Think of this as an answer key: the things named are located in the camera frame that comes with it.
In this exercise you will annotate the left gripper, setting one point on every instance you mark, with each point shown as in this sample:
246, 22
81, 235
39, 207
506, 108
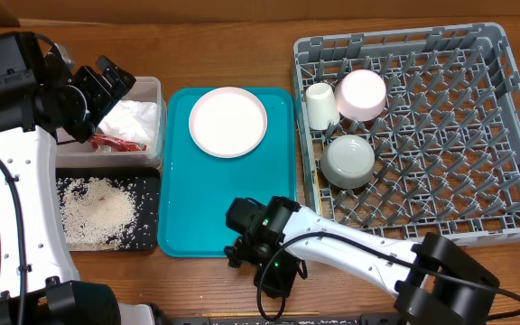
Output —
86, 77

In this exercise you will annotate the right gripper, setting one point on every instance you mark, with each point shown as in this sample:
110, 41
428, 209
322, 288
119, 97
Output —
283, 282

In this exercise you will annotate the white napkin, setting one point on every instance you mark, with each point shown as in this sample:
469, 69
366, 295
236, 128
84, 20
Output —
132, 121

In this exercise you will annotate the red snack wrapper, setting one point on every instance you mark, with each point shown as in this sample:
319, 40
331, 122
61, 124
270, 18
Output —
109, 144

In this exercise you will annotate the grey bowl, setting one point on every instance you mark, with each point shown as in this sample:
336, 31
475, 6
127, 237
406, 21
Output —
348, 162

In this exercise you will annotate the pink plate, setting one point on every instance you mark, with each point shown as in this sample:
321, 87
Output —
228, 122

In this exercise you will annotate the white cup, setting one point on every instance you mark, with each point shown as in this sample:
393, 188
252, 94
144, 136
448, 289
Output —
321, 106

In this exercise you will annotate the pink bowl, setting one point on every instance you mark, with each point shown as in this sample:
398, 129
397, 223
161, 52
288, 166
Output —
361, 95

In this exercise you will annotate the wooden chopstick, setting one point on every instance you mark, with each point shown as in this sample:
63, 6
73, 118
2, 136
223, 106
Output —
255, 314

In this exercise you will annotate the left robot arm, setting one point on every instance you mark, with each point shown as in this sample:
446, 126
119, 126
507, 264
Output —
39, 283

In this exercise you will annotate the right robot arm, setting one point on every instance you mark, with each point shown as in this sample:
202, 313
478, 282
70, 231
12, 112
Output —
433, 282

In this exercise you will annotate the grey dishwasher rack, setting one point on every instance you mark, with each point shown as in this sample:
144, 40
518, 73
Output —
447, 144

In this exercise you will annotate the clear plastic bin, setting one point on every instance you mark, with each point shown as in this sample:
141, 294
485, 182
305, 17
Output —
75, 155

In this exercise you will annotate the teal serving tray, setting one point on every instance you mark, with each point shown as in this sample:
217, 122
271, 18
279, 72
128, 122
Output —
198, 188

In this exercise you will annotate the black plastic tray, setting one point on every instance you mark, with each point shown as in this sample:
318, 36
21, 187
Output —
147, 207

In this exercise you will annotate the pile of rice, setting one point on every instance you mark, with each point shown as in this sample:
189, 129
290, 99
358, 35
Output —
95, 212

